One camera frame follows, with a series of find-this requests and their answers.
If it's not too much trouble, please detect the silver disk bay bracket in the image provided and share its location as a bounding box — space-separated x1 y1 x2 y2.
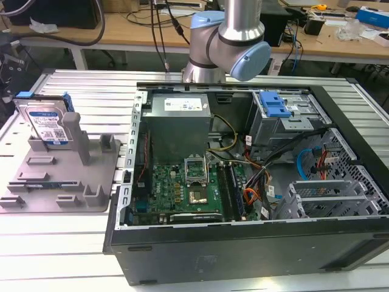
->
275 179 380 218

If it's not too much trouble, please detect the grey power supply unit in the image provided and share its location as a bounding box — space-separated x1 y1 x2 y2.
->
142 92 212 165

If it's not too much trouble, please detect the silver drive cage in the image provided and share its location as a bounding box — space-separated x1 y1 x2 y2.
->
246 91 332 148

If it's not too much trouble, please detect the green motherboard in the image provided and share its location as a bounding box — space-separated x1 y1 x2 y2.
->
131 162 259 223

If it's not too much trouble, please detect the RAM stick on rack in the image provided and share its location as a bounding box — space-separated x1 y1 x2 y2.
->
25 182 78 189

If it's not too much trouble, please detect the wooden desk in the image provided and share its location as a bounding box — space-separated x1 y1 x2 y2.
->
0 10 195 55
267 5 389 65

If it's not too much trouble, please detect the grey parts rack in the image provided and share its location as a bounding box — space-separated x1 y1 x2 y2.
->
0 111 121 214

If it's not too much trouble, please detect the black container with wires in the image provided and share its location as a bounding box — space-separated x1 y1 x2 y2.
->
303 15 325 35

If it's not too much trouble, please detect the black hanging cable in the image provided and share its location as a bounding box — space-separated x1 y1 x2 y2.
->
150 0 170 72

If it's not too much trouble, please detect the blue cardboard box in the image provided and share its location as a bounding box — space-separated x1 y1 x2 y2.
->
356 5 389 30

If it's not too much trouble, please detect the graphics card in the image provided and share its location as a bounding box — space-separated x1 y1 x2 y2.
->
168 212 225 224

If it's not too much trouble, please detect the CPU socket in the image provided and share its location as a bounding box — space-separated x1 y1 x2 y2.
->
187 187 209 205

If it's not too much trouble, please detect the black open PC case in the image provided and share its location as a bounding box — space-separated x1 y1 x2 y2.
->
102 81 389 287

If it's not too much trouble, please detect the black computer tower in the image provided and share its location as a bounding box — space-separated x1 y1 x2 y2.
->
260 4 293 47

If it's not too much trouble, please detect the light blue SATA wire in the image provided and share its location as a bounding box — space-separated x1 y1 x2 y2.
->
296 147 322 184

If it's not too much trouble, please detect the blue drive bay latch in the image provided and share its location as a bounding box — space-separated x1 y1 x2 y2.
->
258 91 291 119

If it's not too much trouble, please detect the hard disk in blue carrier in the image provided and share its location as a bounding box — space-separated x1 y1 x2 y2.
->
12 91 73 146

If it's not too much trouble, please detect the RAM stick in slot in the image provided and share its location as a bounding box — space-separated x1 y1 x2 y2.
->
227 162 246 217

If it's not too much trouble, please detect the orange wire bundle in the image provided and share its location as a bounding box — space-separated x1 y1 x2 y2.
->
243 187 263 214

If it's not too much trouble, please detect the yellow black power wire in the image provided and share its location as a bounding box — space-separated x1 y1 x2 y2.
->
207 113 238 153

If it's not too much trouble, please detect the metal socket cover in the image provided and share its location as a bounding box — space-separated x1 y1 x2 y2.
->
184 157 208 186

